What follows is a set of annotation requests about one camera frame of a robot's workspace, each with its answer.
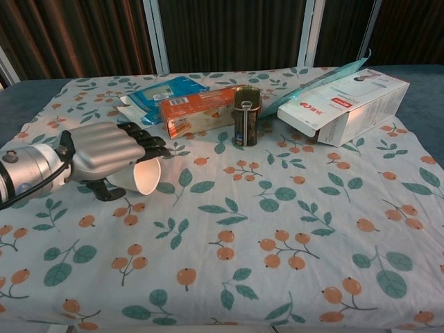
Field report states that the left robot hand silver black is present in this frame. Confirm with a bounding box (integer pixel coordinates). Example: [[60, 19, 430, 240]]
[[58, 120, 171, 203]]

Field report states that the white paper cup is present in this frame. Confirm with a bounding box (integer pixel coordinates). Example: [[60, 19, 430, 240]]
[[106, 157, 162, 196]]

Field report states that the blue plastic packet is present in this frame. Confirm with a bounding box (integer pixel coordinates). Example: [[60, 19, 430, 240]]
[[117, 76, 210, 126]]

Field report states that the orange cardboard box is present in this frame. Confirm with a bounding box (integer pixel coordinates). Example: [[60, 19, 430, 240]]
[[159, 86, 244, 140]]

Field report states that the dark green tin can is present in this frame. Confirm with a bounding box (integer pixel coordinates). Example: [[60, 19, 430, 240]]
[[232, 86, 262, 148]]

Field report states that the floral print tablecloth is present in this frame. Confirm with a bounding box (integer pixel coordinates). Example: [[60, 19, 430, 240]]
[[0, 65, 444, 333]]

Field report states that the dark brown curtain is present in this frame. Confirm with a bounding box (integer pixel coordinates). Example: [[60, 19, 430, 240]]
[[0, 0, 444, 83]]

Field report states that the teal plastic bag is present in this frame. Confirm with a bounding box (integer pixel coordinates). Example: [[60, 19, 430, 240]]
[[258, 48, 374, 119]]

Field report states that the white red product box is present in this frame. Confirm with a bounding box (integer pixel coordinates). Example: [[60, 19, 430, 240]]
[[277, 67, 411, 147]]

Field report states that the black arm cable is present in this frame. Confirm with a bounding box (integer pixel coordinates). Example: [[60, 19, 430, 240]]
[[0, 130, 76, 212]]

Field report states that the white partition frame post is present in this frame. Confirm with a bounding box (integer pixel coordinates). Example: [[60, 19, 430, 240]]
[[0, 44, 21, 89], [142, 0, 170, 74], [297, 0, 326, 67], [359, 0, 381, 60]]

